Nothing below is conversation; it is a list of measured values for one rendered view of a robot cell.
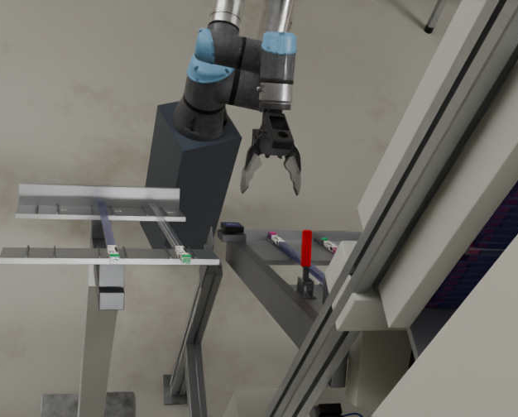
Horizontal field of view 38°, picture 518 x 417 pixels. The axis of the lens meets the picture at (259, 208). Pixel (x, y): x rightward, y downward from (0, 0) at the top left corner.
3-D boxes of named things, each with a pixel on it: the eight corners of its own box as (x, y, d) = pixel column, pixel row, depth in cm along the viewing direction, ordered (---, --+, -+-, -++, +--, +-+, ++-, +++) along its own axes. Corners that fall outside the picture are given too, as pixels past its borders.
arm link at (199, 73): (185, 75, 205) (193, 36, 195) (234, 86, 207) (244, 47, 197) (179, 106, 198) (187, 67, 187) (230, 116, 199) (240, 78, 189)
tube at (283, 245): (269, 238, 168) (269, 233, 167) (275, 238, 168) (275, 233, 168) (348, 307, 119) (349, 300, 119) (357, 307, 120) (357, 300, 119)
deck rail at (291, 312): (225, 260, 167) (227, 232, 166) (233, 260, 168) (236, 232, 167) (330, 388, 99) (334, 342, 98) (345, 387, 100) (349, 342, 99)
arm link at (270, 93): (297, 84, 165) (261, 82, 163) (295, 106, 166) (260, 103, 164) (288, 84, 172) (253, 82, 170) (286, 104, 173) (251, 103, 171)
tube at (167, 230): (190, 264, 118) (191, 257, 118) (181, 264, 118) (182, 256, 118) (155, 208, 166) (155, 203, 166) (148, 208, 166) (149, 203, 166)
